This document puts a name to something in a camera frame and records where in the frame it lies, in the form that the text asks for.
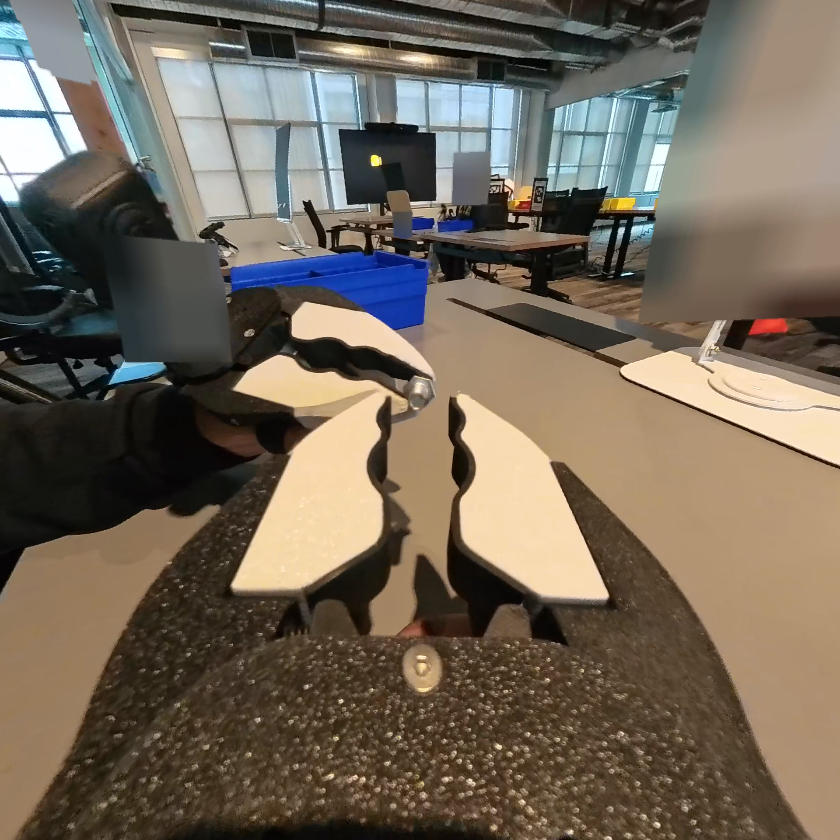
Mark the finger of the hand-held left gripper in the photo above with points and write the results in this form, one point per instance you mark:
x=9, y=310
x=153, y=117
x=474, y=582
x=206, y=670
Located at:
x=295, y=387
x=368, y=335

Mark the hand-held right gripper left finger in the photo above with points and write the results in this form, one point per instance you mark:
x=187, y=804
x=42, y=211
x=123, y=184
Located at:
x=315, y=512

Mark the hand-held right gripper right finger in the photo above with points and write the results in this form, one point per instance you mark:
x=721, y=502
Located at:
x=525, y=512

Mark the metal hex nut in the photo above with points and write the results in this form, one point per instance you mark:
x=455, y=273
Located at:
x=420, y=390

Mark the person's left hand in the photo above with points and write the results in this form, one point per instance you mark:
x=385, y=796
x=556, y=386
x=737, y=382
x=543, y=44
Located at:
x=236, y=433

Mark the large blue plastic bin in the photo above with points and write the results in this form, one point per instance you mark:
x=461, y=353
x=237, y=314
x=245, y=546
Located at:
x=341, y=282

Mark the black mesh office chair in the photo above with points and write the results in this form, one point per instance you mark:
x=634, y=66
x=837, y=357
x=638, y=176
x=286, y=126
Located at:
x=40, y=328

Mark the beige chair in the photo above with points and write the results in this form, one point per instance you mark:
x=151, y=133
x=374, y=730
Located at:
x=400, y=210

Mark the small blue storage bin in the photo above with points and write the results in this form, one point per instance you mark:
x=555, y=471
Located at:
x=453, y=223

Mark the large black monitor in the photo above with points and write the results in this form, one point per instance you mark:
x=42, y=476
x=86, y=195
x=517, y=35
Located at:
x=387, y=164

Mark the clear tilted panel stand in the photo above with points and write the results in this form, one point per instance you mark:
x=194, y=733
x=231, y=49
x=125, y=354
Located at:
x=284, y=177

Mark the long wooden desk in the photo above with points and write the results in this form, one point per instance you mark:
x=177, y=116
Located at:
x=525, y=243

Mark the black desk inset panel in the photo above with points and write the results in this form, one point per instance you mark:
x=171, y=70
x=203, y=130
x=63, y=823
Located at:
x=558, y=326

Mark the white base document stand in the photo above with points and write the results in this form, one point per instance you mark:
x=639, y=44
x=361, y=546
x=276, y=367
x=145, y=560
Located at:
x=748, y=394

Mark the yellow storage bin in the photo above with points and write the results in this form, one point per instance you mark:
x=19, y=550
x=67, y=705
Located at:
x=617, y=204

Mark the small orange object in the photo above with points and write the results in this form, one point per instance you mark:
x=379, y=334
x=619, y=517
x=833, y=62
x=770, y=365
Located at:
x=768, y=326

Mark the long silver ceiling duct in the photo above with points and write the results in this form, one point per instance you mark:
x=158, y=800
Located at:
x=394, y=26

